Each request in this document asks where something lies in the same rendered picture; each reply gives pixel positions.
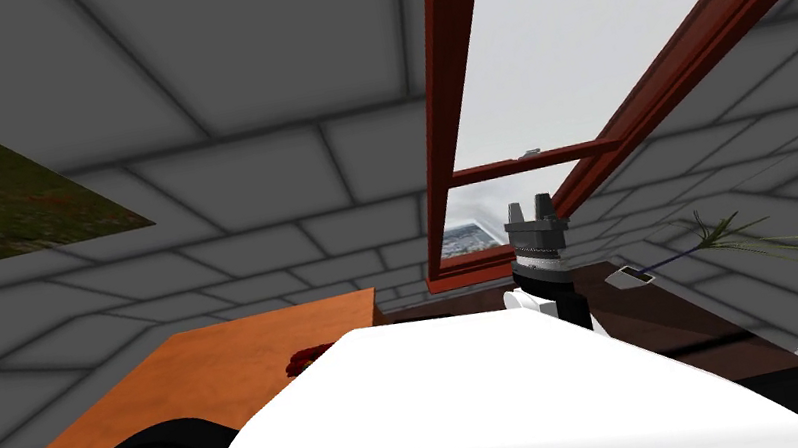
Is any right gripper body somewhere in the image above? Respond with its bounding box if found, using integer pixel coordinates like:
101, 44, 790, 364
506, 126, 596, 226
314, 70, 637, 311
502, 211, 574, 259

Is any green grass plant white pot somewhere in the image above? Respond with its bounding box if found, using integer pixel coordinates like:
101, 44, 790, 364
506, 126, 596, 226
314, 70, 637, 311
597, 193, 798, 328

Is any small cityscape picture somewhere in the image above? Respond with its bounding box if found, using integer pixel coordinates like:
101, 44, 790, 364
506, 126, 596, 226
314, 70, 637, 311
438, 215, 506, 261

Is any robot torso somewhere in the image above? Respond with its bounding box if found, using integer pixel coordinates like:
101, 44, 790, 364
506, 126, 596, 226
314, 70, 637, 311
138, 254, 798, 448

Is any dark brown table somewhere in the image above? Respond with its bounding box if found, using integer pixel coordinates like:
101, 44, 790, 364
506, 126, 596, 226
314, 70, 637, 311
377, 229, 798, 438

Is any red framed window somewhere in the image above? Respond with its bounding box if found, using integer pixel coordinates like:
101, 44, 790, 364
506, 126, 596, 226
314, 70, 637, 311
380, 0, 798, 297

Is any small red object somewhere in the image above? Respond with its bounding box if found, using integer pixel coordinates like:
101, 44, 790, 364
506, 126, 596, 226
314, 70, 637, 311
281, 340, 342, 382

